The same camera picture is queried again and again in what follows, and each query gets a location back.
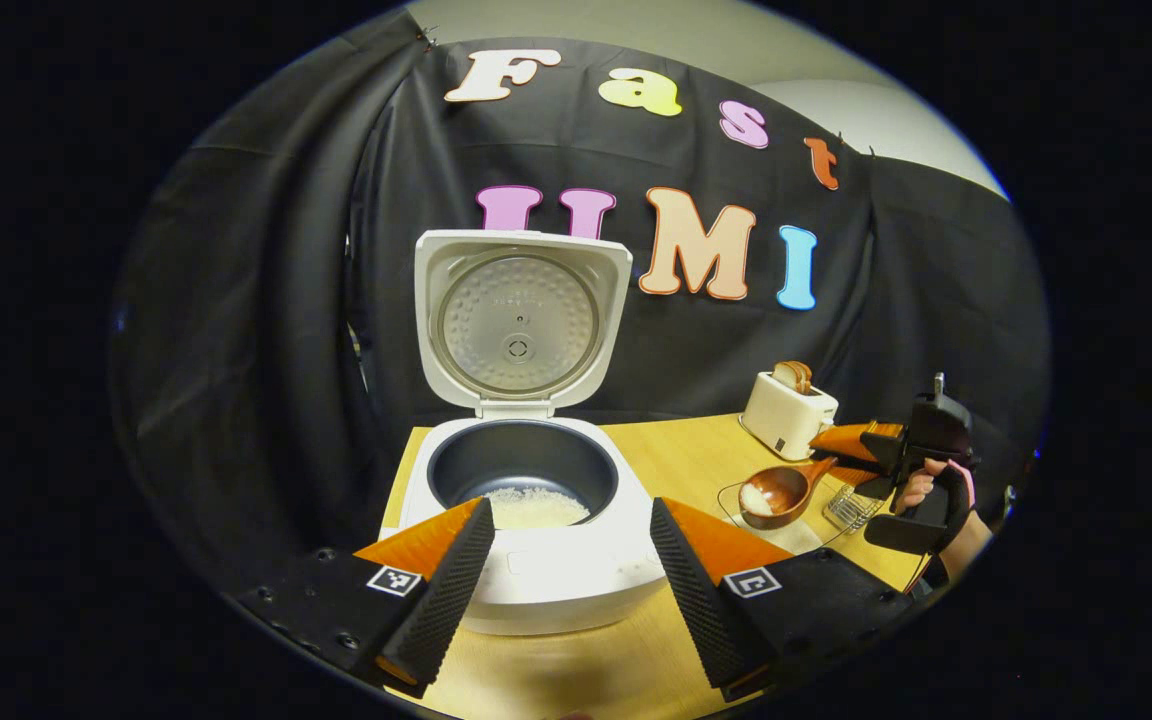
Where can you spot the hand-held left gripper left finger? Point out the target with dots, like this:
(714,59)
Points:
(436,600)

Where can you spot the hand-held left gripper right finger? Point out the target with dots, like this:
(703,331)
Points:
(701,600)

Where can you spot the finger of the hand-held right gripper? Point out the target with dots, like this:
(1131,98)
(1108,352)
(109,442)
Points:
(861,440)
(861,475)

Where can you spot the brown wooden spoon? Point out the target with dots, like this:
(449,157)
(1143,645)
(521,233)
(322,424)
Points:
(786,490)

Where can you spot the white uncooked rice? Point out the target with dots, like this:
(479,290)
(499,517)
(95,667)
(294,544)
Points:
(536,508)
(756,498)

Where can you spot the white rice cooker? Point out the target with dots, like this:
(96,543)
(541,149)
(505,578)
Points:
(556,580)

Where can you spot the white toaster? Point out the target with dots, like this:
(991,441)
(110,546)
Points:
(786,425)

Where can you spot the toasted bread slice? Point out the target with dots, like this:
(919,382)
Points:
(803,378)
(784,376)

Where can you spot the clear plastic container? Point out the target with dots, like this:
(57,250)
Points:
(728,500)

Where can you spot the black backdrop cloth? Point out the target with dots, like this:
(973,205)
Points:
(266,300)

